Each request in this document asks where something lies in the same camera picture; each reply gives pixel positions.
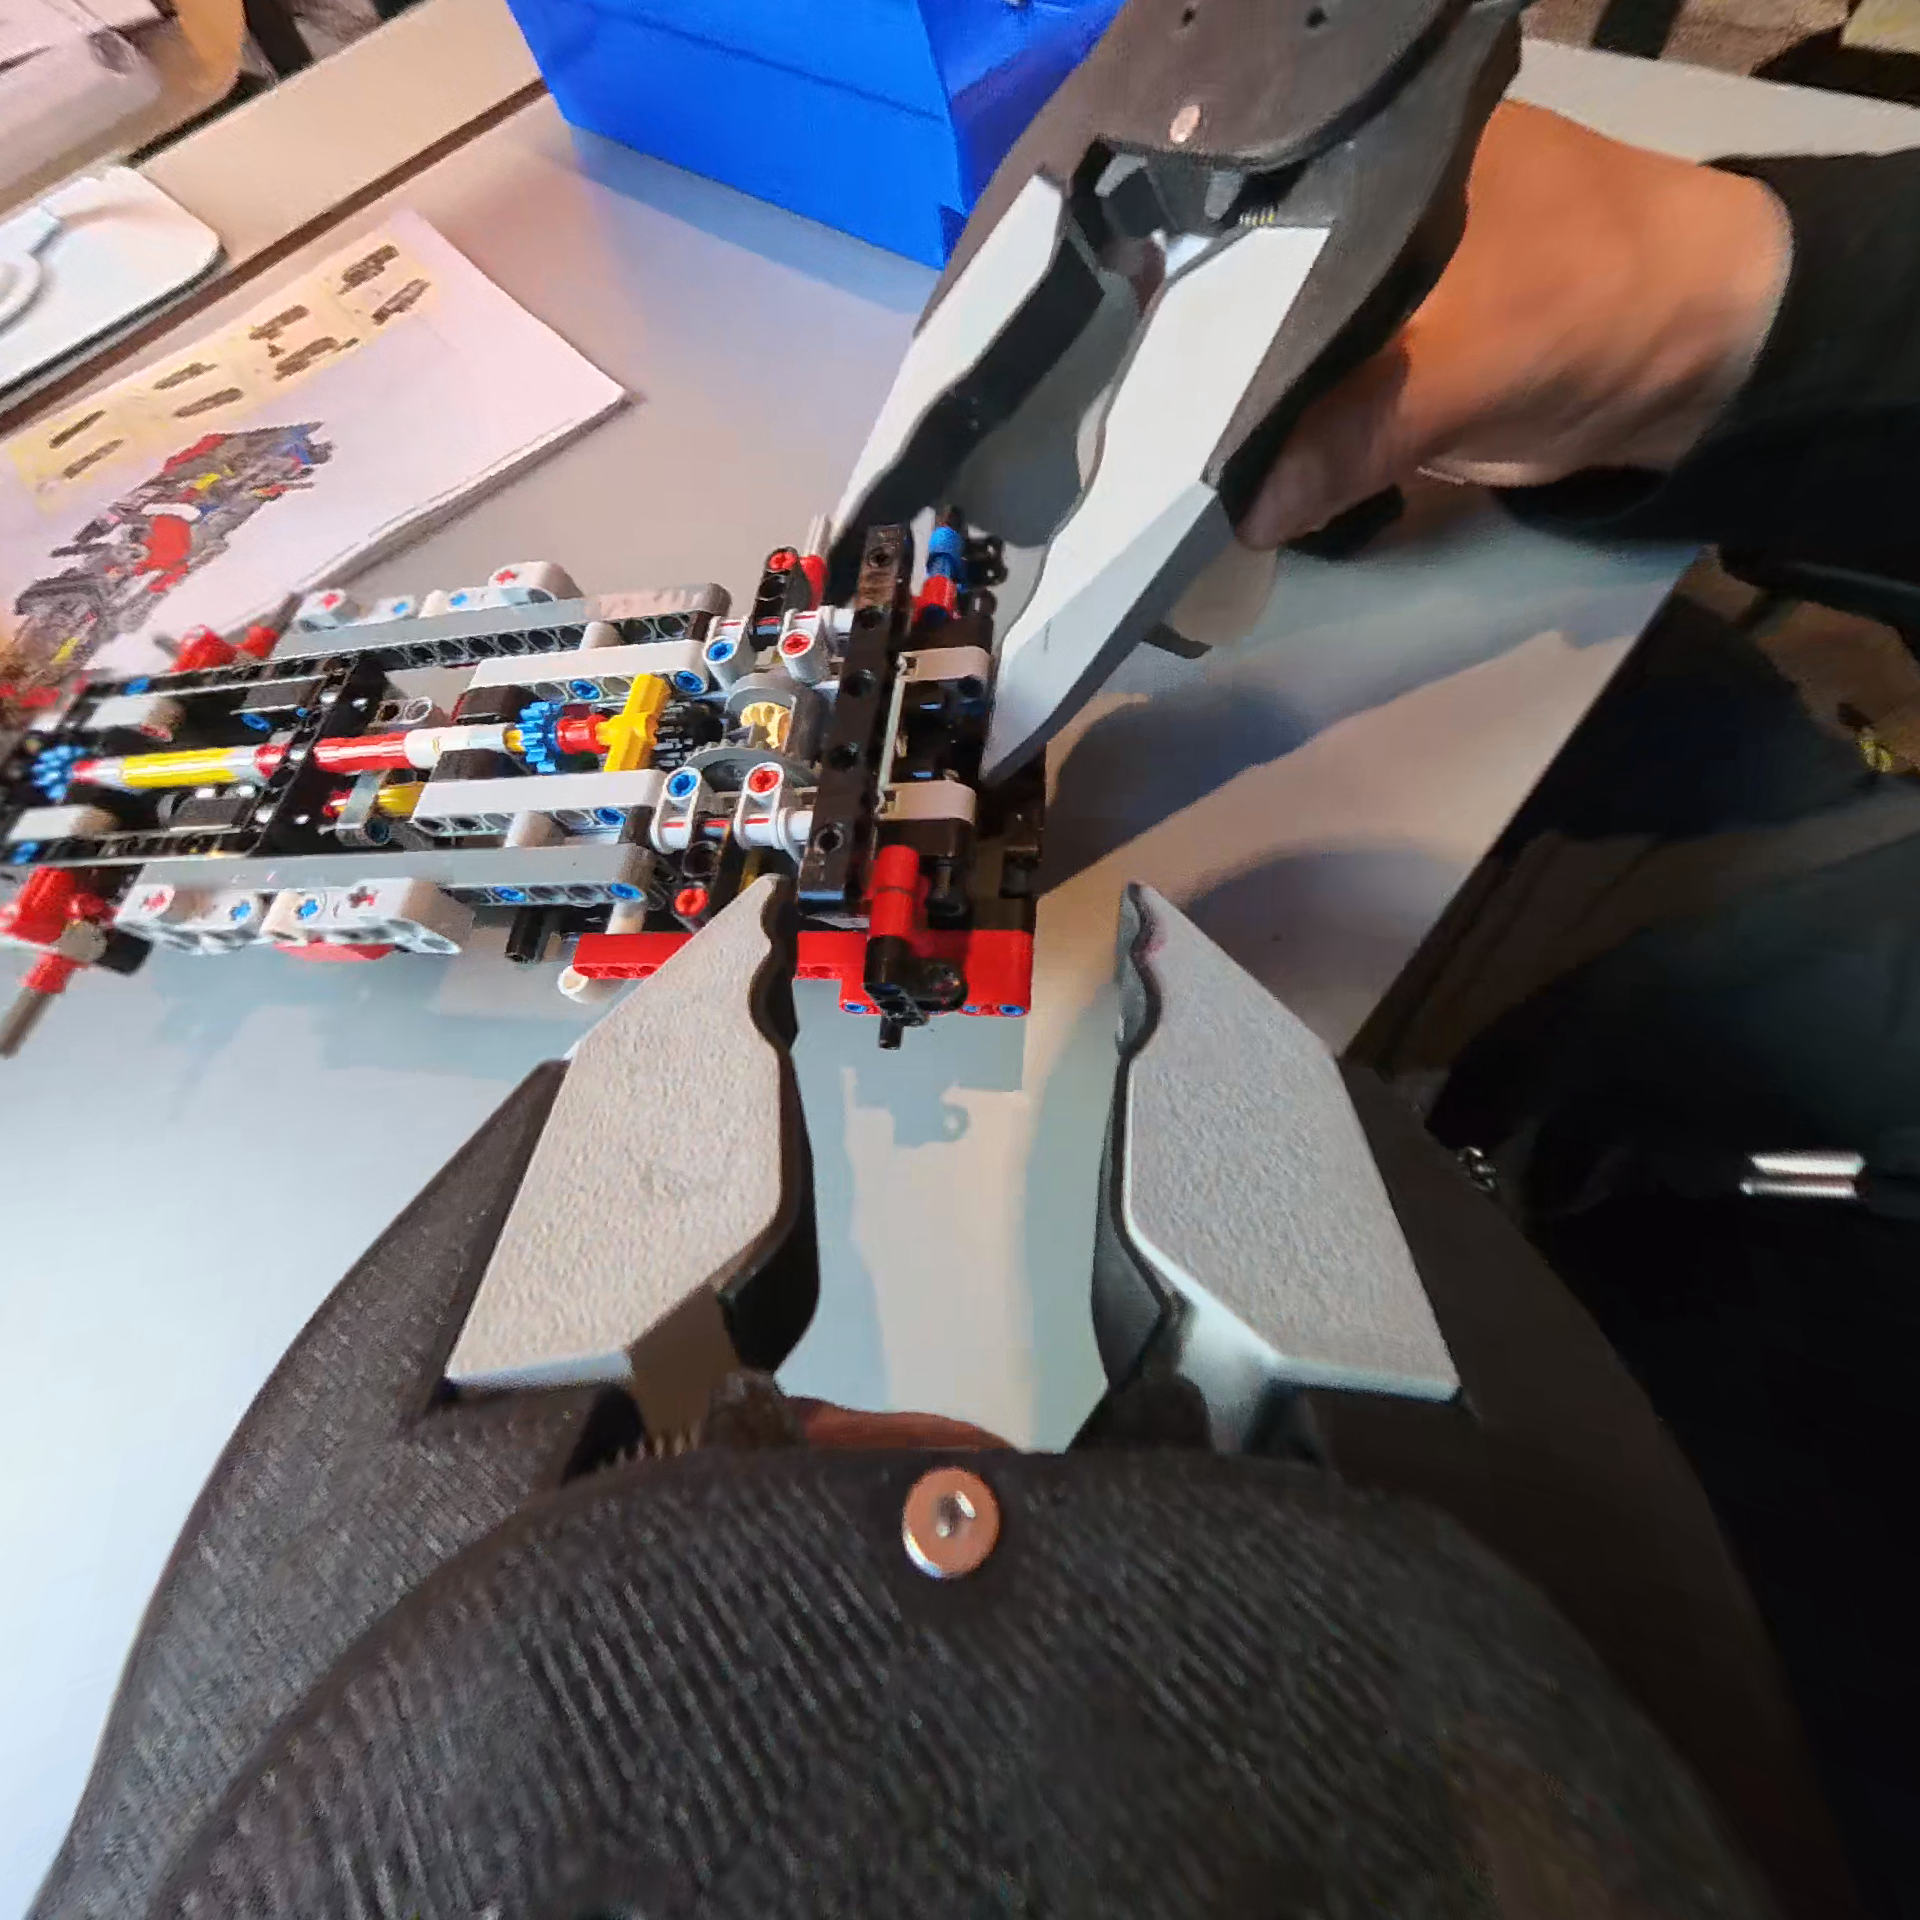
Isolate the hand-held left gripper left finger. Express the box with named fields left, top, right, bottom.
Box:
left=445, top=874, right=821, bottom=1390

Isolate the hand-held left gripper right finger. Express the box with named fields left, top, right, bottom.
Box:
left=1100, top=885, right=1462, bottom=1450

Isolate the toy brick car chassis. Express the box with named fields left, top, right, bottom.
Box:
left=0, top=518, right=1053, bottom=1060

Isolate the toy building instruction booklet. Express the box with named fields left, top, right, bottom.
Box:
left=0, top=205, right=630, bottom=677

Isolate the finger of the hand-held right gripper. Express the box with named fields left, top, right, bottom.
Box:
left=824, top=164, right=1118, bottom=564
left=980, top=220, right=1337, bottom=785

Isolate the wooden document stand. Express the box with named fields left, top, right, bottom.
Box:
left=0, top=163, right=223, bottom=395

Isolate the person's right hand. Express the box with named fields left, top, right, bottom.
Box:
left=1236, top=97, right=1794, bottom=551

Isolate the blue plastic bin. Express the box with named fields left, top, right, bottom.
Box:
left=508, top=0, right=1128, bottom=272

